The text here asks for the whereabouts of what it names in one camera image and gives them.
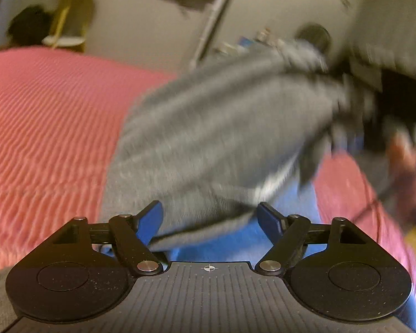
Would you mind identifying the grey knit pants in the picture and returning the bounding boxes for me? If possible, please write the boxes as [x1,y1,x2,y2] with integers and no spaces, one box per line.
[0,39,379,333]

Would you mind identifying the pink ribbed bedspread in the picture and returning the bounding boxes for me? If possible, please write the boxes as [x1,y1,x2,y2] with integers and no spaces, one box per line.
[0,41,416,332]

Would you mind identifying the yellow leg side table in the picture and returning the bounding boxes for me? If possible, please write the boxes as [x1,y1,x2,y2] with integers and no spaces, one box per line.
[42,0,95,53]

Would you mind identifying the black bag on floor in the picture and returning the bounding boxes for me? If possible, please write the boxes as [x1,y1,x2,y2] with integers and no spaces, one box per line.
[7,4,53,47]

